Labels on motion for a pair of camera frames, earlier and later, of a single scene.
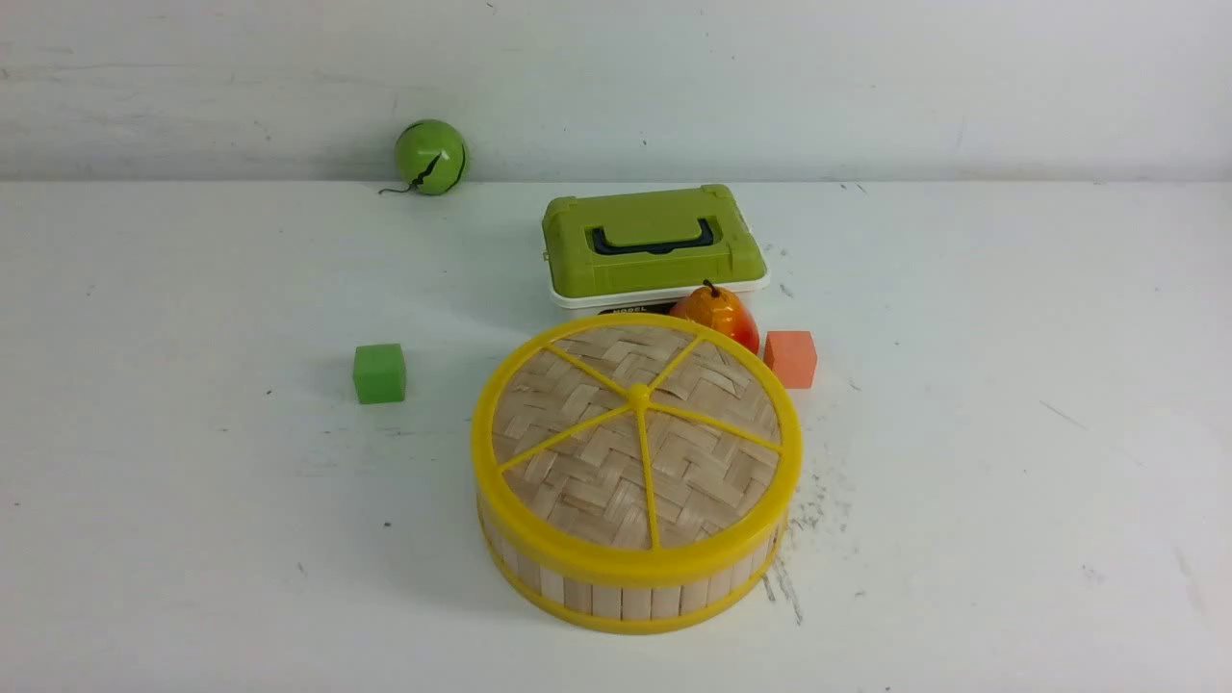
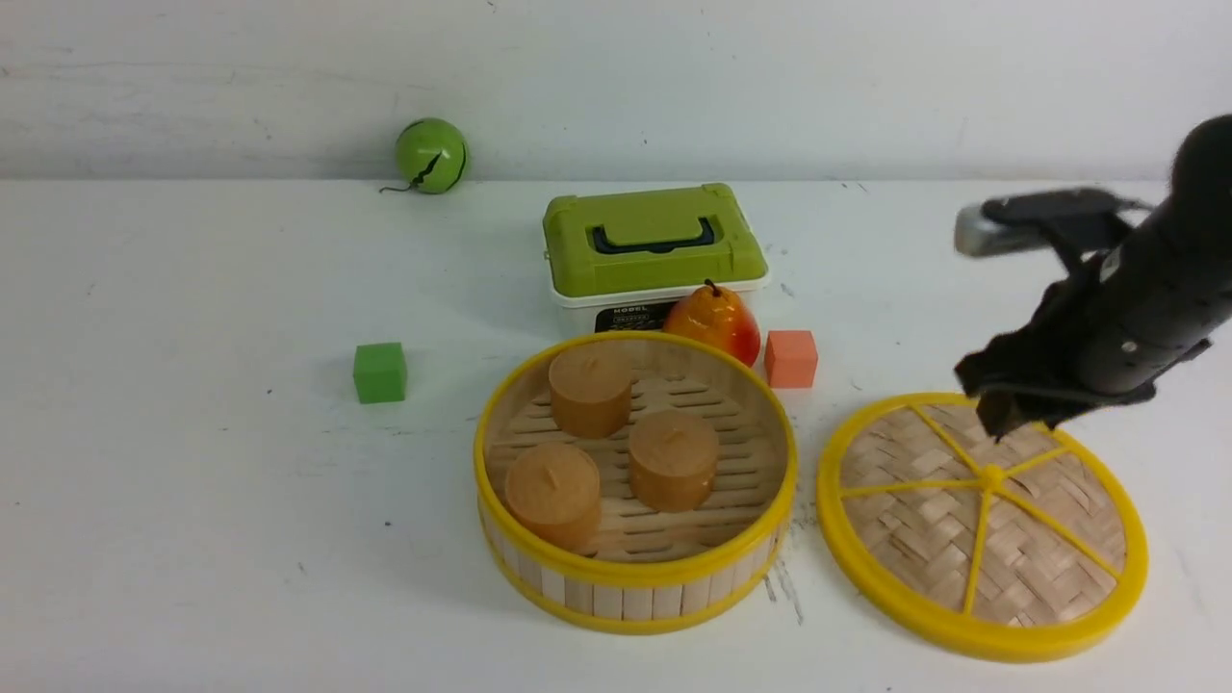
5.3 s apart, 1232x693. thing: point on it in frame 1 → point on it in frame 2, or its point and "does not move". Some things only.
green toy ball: (431, 156) does not move
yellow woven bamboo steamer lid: (636, 449) → (1011, 548)
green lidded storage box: (638, 252) does not move
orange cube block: (791, 355) does not move
